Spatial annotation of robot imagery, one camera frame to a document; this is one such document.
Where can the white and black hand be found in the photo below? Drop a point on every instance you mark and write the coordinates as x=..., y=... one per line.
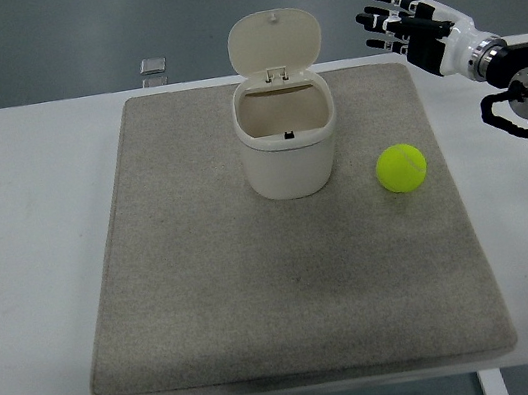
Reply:
x=454, y=31

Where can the yellow-green tennis ball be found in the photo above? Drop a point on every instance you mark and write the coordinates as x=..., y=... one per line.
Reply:
x=400, y=168

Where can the cream bin with hinged lid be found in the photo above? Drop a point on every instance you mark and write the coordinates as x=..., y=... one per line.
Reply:
x=288, y=163

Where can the square metal floor plate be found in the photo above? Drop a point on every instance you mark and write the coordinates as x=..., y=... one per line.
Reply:
x=154, y=81
x=153, y=65

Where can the beige felt mat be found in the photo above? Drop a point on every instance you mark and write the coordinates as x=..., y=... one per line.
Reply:
x=268, y=283

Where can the white table leg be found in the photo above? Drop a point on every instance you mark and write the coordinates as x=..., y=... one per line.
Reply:
x=493, y=387

